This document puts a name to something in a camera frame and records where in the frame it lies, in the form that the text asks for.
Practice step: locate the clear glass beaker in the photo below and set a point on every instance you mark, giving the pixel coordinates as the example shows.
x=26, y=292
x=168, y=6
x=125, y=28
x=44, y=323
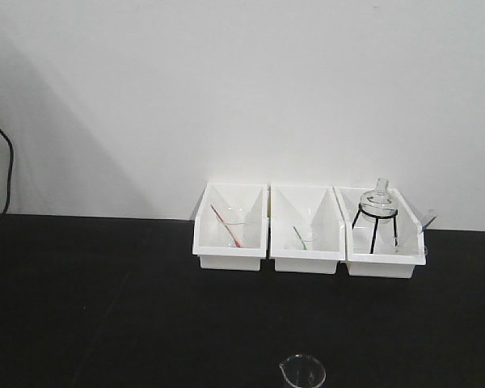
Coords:
x=301, y=371

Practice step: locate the left white storage bin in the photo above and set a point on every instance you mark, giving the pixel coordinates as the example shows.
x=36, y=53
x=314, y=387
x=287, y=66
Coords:
x=245, y=208

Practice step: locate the white storage bin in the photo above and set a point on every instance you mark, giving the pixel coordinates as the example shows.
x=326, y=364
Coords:
x=315, y=211
x=387, y=260
x=245, y=208

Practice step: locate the red-tipped glass stirring rod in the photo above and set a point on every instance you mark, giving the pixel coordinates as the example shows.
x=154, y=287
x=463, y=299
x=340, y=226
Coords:
x=236, y=241

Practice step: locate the middle white storage bin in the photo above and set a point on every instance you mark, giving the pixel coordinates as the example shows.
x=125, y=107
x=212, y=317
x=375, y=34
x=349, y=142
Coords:
x=315, y=211

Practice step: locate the green-tipped glass stirring rod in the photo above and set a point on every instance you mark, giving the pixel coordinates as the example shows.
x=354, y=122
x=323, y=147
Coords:
x=300, y=238

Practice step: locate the round-bottom glass flask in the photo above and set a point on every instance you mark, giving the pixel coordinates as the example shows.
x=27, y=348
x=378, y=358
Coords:
x=380, y=201

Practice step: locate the right white storage bin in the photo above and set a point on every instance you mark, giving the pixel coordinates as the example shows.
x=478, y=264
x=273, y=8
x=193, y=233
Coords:
x=387, y=260

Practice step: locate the blue-tipped glass test tube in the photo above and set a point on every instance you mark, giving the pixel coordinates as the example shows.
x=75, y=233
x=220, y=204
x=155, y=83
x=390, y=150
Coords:
x=428, y=219

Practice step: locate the black wire tripod stand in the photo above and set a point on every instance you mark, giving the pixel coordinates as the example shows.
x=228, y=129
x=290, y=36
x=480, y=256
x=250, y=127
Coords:
x=373, y=232

